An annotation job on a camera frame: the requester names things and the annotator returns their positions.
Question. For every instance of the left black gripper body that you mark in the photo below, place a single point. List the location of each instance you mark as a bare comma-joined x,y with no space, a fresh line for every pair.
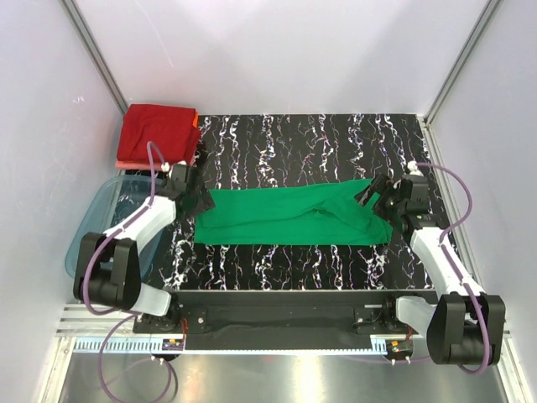
193,190

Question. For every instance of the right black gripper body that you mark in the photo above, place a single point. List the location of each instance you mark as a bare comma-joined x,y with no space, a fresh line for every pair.
389,206

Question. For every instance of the green t shirt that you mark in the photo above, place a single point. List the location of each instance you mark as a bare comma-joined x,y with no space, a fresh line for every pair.
320,214

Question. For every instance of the blue transparent plastic tray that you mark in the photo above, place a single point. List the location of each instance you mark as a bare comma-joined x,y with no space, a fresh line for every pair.
117,198

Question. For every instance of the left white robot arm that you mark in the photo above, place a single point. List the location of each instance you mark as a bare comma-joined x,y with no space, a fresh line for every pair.
108,272

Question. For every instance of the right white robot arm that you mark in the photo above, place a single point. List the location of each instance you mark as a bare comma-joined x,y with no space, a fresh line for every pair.
453,285

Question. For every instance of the folded dark red shirt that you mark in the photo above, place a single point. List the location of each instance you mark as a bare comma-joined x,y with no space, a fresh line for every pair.
169,128

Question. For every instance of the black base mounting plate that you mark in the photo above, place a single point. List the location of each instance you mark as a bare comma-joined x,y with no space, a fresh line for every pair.
284,321

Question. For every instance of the aluminium frame rail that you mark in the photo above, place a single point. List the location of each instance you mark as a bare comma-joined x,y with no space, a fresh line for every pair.
113,333

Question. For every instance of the right aluminium corner post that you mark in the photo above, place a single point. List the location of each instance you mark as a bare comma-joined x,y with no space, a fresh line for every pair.
479,28

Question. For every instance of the aluminium corner post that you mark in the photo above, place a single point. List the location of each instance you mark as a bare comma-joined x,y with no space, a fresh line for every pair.
88,41
479,28

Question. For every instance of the left aluminium corner post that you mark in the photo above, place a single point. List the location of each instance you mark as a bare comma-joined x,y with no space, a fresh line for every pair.
88,41

